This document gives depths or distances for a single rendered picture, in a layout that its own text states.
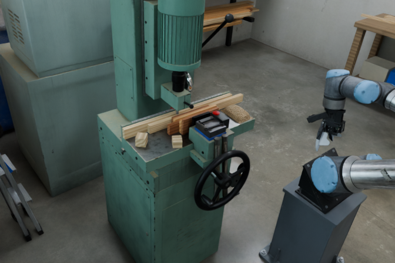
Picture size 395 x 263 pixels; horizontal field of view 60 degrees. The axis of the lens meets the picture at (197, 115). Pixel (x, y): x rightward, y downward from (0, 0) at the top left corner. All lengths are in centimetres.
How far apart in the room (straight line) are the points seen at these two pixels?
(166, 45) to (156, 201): 66
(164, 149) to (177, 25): 49
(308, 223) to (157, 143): 88
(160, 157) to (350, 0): 361
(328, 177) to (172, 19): 88
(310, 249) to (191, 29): 127
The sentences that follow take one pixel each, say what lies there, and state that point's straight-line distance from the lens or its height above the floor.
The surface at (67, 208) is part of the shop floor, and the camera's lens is 249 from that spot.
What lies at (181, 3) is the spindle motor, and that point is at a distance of 127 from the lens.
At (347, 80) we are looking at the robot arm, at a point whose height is 119.
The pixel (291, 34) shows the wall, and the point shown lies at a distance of 506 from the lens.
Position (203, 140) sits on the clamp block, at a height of 95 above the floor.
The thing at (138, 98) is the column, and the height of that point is 97.
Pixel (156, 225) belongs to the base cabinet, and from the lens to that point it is 165.
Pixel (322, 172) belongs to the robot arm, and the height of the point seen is 85.
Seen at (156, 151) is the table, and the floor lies 90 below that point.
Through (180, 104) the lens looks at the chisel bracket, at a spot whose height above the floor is 103.
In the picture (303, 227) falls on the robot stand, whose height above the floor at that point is 39.
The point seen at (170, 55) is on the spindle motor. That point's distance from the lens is 134.
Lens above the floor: 177
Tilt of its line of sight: 32 degrees down
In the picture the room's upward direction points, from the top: 4 degrees clockwise
